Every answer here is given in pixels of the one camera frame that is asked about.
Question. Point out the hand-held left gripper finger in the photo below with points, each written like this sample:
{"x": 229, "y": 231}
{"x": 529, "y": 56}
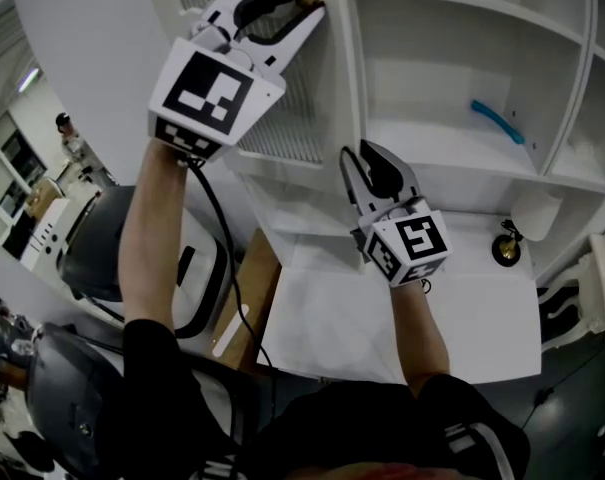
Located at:
{"x": 227, "y": 0}
{"x": 292, "y": 43}

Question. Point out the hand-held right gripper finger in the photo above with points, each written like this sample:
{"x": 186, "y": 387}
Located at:
{"x": 409, "y": 183}
{"x": 358, "y": 193}

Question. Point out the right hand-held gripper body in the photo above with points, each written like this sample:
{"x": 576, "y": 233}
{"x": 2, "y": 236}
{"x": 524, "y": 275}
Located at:
{"x": 422, "y": 240}

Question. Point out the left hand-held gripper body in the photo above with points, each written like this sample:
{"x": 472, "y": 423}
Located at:
{"x": 207, "y": 93}

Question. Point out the white cabinet hutch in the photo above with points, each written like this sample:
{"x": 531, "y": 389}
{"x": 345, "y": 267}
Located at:
{"x": 357, "y": 68}

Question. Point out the white louvered cabinet door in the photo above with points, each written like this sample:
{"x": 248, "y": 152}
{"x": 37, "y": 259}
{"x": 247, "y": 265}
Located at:
{"x": 302, "y": 113}

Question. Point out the person's left forearm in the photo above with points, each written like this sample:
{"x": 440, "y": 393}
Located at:
{"x": 149, "y": 248}

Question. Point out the person's right forearm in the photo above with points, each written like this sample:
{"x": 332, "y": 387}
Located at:
{"x": 419, "y": 338}

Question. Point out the white desk with drawers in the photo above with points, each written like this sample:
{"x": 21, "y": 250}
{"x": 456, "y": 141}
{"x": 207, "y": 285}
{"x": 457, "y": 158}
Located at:
{"x": 382, "y": 328}

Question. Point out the white table lamp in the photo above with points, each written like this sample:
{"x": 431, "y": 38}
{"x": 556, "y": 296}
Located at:
{"x": 534, "y": 213}

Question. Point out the blue curved plastic item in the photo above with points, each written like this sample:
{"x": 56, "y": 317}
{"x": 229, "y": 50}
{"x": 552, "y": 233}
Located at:
{"x": 497, "y": 120}

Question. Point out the brown cardboard box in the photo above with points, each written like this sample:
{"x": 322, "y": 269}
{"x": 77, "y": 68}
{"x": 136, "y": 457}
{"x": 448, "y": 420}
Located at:
{"x": 259, "y": 278}

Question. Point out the white ornate chair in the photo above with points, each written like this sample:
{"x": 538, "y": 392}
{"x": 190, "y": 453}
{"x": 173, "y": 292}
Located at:
{"x": 594, "y": 278}

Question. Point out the small cardboard box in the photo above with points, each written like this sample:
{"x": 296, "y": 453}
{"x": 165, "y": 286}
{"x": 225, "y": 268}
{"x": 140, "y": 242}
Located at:
{"x": 39, "y": 198}

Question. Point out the person's black striped clothing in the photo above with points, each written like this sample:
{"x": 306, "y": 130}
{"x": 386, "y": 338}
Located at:
{"x": 332, "y": 428}

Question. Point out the white box with holes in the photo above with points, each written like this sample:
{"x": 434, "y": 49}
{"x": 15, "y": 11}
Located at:
{"x": 47, "y": 233}

